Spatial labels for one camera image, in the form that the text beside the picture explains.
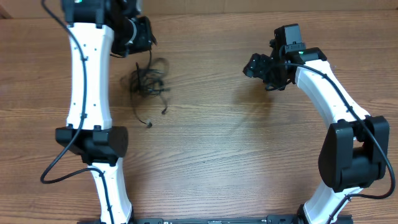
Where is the black cable bundle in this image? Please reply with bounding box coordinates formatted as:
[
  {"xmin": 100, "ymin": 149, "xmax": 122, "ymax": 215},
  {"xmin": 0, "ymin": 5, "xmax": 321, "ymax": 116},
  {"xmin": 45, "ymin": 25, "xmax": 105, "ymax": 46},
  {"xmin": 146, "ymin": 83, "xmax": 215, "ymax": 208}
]
[{"xmin": 120, "ymin": 51, "xmax": 171, "ymax": 128}]

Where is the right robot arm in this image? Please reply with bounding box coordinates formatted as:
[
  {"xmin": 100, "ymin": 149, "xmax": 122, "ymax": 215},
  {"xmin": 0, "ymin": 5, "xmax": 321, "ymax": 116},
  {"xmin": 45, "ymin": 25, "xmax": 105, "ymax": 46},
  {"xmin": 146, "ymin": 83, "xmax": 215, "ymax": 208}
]
[{"xmin": 243, "ymin": 24, "xmax": 396, "ymax": 223}]

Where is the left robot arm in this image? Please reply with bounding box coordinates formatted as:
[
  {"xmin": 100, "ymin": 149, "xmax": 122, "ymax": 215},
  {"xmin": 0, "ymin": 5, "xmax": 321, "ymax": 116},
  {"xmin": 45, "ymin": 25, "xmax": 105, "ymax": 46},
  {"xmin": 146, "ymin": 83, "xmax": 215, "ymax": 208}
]
[{"xmin": 55, "ymin": 0, "xmax": 156, "ymax": 223}]

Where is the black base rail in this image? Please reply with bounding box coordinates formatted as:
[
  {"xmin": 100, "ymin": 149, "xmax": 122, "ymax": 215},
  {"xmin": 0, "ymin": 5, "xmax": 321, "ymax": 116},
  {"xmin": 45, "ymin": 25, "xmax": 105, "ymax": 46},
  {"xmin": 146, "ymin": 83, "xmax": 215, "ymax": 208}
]
[{"xmin": 77, "ymin": 213, "xmax": 354, "ymax": 224}]

